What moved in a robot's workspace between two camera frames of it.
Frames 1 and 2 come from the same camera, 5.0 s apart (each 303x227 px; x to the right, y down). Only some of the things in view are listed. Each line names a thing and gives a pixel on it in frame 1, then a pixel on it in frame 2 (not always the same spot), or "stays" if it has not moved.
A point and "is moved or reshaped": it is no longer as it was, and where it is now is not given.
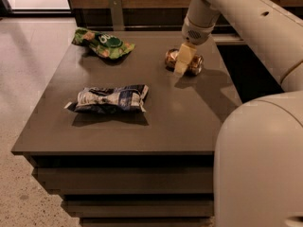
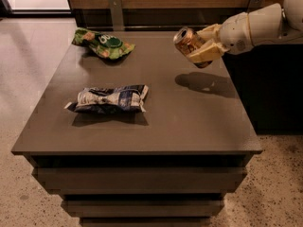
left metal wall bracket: [115, 4] stays
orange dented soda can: [194, 68] is moved or reshaped
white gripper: [196, 35] to [235, 32]
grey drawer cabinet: [125, 141] stays
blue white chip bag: [116, 99] stays
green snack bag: [104, 44] stays
